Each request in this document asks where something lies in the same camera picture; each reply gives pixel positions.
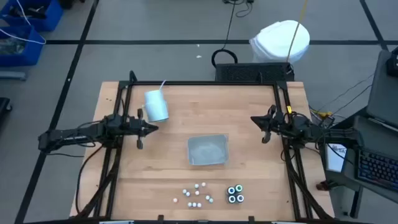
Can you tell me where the yellow hanging cable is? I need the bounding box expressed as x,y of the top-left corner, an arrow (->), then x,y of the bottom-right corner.
285,0 -> 309,63

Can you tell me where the grey plastic bin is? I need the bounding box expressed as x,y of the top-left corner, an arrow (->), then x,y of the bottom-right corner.
187,134 -> 230,167

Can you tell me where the black mesh computer case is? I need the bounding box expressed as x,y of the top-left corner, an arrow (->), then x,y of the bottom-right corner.
214,62 -> 295,83

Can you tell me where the white cylindrical container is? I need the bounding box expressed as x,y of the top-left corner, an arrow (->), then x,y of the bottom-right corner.
142,80 -> 170,123

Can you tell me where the black backlit keyboard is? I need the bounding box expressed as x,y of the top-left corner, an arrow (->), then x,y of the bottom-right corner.
357,148 -> 398,193

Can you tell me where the white cable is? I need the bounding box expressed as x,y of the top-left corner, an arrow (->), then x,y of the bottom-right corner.
0,0 -> 47,45

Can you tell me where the black floor object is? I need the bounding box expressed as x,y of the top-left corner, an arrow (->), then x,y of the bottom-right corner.
0,96 -> 13,125

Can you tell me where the black coiled floor cable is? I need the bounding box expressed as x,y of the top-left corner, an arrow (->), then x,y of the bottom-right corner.
211,0 -> 239,68

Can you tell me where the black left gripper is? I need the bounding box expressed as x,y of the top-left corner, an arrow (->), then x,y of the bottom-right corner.
126,108 -> 159,149

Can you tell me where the dark table clamp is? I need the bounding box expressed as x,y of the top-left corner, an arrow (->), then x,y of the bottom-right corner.
316,179 -> 339,192

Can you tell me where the white-bagged trash bin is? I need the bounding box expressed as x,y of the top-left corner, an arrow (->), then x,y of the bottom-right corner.
249,20 -> 311,64

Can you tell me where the dark grey desk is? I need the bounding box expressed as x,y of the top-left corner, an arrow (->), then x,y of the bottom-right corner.
323,107 -> 398,218

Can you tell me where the black aluminium table frame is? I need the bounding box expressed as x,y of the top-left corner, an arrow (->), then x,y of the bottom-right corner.
70,70 -> 336,224

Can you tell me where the grey flat bar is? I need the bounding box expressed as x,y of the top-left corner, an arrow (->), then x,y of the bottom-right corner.
0,71 -> 27,82

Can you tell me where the blue storage bin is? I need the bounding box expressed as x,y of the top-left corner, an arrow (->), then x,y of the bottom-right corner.
0,0 -> 65,32
0,25 -> 45,67

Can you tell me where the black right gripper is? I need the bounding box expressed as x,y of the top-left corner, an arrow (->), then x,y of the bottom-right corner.
250,105 -> 289,144

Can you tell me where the white printed paper sheet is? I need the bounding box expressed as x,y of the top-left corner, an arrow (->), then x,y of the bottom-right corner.
325,143 -> 348,173

